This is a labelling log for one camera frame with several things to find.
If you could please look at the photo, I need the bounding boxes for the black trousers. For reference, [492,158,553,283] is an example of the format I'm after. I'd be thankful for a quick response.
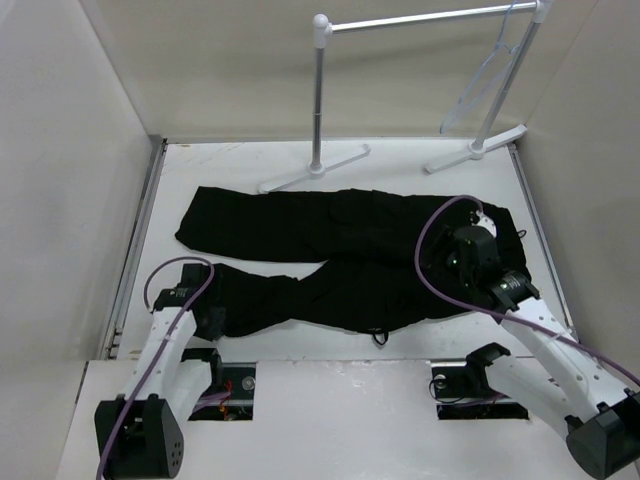
[173,184,530,347]

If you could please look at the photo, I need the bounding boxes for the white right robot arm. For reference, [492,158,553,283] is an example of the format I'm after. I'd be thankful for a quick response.
[414,224,639,479]

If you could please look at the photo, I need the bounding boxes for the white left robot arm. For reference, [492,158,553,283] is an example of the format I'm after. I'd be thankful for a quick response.
[94,256,225,479]

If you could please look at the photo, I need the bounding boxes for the light blue clothes hanger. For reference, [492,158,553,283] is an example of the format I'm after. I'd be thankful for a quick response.
[439,1,520,134]

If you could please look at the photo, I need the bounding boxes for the white metal clothes rack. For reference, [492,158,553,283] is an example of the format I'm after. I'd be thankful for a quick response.
[257,0,554,197]

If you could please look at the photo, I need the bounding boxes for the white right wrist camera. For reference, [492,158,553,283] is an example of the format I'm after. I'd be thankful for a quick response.
[470,210,498,238]

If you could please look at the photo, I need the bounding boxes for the left aluminium table rail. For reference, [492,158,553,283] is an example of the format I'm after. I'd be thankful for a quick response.
[95,135,167,360]

